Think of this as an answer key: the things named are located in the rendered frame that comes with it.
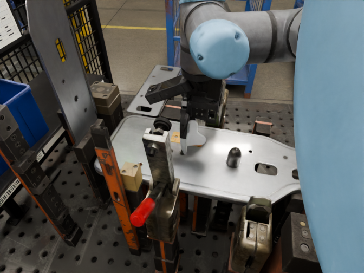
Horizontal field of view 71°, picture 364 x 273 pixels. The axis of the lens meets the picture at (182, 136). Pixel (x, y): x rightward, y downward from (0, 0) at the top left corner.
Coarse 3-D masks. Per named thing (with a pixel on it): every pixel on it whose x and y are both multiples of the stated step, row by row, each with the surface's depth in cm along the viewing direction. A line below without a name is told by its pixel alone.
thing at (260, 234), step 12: (240, 216) 46; (240, 228) 43; (252, 228) 43; (264, 228) 43; (240, 240) 41; (252, 240) 41; (264, 240) 41; (240, 252) 42; (252, 252) 41; (264, 252) 40; (228, 264) 59; (240, 264) 46; (252, 264) 44
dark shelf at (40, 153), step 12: (36, 84) 81; (48, 84) 81; (36, 96) 76; (48, 96) 76; (48, 108) 72; (48, 120) 68; (48, 132) 65; (60, 132) 67; (36, 144) 62; (48, 144) 64; (0, 180) 54; (12, 180) 55; (0, 192) 52; (12, 192) 55; (0, 204) 52
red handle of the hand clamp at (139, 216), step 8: (160, 184) 47; (152, 192) 44; (160, 192) 44; (144, 200) 40; (152, 200) 40; (136, 208) 38; (144, 208) 37; (152, 208) 39; (136, 216) 36; (144, 216) 36; (136, 224) 36
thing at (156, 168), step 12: (156, 120) 40; (168, 120) 40; (156, 132) 39; (168, 132) 38; (144, 144) 38; (156, 144) 38; (168, 144) 39; (156, 156) 40; (168, 156) 41; (156, 168) 44; (168, 168) 43; (156, 180) 47; (168, 180) 46
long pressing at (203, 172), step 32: (128, 128) 71; (96, 160) 63; (128, 160) 62; (192, 160) 62; (224, 160) 62; (256, 160) 62; (288, 160) 62; (192, 192) 56; (224, 192) 55; (256, 192) 56; (288, 192) 56
